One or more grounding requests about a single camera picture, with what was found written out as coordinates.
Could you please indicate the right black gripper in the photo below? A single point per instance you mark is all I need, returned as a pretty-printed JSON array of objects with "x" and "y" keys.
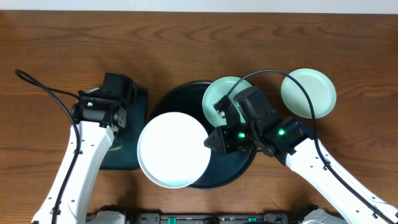
[{"x": 218, "y": 142}]

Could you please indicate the white plate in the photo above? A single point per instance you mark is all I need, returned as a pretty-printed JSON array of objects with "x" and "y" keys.
[{"x": 171, "y": 151}]

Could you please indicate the mint plate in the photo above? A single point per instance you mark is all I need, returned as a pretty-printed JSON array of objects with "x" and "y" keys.
[
  {"x": 212, "y": 95},
  {"x": 319, "y": 88}
]

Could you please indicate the green yellow sponge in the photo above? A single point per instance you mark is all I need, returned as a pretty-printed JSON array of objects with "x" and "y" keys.
[{"x": 114, "y": 148}]

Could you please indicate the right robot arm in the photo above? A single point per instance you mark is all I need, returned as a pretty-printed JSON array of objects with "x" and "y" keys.
[{"x": 252, "y": 123}]

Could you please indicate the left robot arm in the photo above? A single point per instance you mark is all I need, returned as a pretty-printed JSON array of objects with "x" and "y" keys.
[{"x": 97, "y": 117}]

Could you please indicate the black rectangular tray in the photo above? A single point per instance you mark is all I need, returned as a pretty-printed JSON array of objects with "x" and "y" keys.
[{"x": 126, "y": 157}]

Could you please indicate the mint plate top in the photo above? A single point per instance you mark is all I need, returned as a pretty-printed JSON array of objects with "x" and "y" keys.
[{"x": 212, "y": 95}]

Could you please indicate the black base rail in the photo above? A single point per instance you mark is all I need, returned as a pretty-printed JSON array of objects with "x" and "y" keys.
[{"x": 311, "y": 214}]

